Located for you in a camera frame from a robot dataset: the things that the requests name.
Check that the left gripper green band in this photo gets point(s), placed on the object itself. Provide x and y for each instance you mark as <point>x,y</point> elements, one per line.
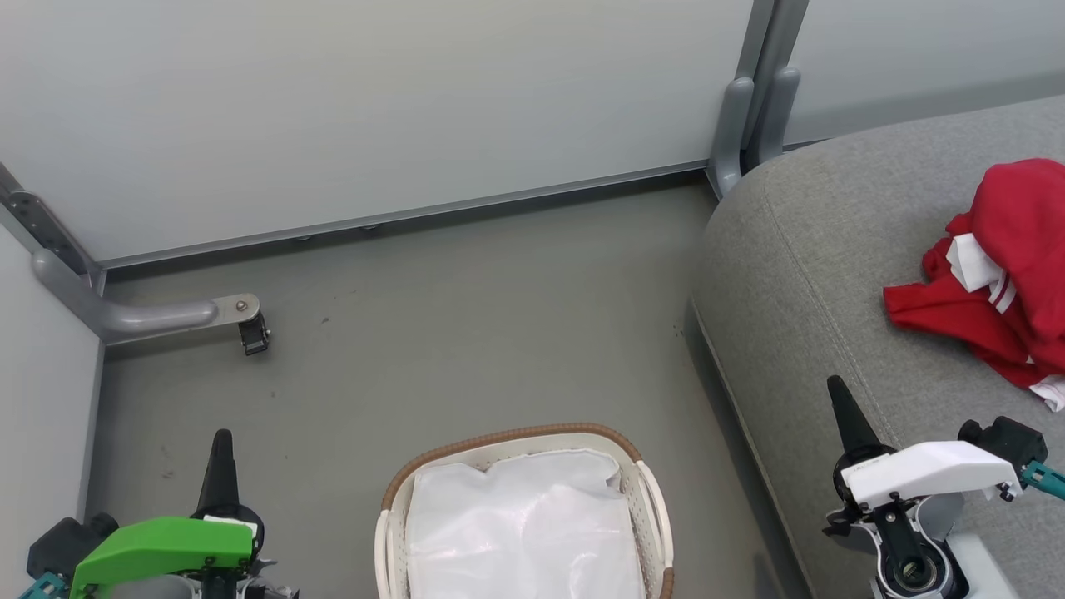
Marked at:
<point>158,545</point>

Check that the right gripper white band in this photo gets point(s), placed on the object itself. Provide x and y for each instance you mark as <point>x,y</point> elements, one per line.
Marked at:
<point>932,470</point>

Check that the red and white garment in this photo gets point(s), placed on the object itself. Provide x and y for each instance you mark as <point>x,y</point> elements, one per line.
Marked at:
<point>1019,249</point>

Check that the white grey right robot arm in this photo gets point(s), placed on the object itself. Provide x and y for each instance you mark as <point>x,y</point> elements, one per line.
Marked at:
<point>982,574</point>

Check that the grey fabric sofa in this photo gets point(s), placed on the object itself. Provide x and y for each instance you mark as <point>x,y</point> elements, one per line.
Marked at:
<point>799,274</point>

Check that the grey partition foot with caster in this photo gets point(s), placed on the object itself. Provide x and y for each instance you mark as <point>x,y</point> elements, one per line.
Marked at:
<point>141,316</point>

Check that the white laundry basket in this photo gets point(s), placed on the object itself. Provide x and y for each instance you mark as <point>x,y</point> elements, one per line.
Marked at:
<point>645,499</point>

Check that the white plastic bag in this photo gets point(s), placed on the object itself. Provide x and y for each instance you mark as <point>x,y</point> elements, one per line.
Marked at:
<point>524,532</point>

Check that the grey metal partition foot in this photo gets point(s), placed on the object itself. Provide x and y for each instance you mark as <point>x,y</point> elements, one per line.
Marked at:
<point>732,125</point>

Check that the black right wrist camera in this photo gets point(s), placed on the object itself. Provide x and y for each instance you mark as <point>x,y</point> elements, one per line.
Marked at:
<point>1007,441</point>

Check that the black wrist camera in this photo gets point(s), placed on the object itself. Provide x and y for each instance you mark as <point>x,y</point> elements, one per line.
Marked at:
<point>1007,441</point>
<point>66,541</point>

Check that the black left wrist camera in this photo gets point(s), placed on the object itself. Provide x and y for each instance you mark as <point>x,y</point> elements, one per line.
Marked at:
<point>66,541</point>

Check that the teal right camera connector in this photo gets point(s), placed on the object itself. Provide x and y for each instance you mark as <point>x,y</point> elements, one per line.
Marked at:
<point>1044,478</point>

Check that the teal camera connector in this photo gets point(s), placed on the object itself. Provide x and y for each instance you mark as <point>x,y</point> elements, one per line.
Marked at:
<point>40,587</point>
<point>1044,478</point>

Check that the teal left camera connector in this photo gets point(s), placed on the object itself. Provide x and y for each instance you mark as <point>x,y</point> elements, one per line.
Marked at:
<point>40,587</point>

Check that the grey metal partition floor rail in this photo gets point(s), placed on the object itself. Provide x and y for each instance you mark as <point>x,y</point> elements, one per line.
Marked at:
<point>416,215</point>

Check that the grey metal partition post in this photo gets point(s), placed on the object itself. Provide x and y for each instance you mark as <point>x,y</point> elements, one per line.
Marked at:
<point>770,33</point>

